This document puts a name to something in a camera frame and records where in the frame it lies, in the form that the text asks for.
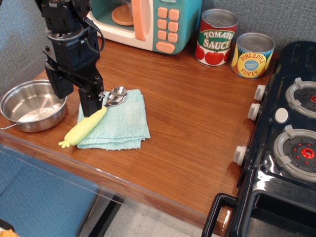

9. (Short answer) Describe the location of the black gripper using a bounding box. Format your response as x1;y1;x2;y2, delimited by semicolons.
43;24;104;117

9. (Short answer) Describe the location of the spoon with yellow handle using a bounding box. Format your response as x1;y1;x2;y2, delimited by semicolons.
58;86;127;148

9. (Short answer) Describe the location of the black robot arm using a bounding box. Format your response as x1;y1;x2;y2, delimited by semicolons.
36;0;104;117

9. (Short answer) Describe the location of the small steel pot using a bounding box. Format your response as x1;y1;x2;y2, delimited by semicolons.
0;79;67;133

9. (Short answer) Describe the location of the orange toy plate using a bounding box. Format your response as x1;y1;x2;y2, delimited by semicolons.
112;4;133;26

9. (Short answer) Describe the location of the teal toy microwave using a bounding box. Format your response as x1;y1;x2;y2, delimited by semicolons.
88;0;202;55

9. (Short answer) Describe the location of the tomato sauce can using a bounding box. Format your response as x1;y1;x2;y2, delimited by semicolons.
195;8;238;66

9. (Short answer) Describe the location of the pineapple slices can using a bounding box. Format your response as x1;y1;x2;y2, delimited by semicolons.
231;32;276;79

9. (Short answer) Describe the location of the black toy stove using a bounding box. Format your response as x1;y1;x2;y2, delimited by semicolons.
202;41;316;237

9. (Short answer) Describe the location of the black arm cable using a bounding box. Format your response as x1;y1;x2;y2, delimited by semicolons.
83;18;106;55

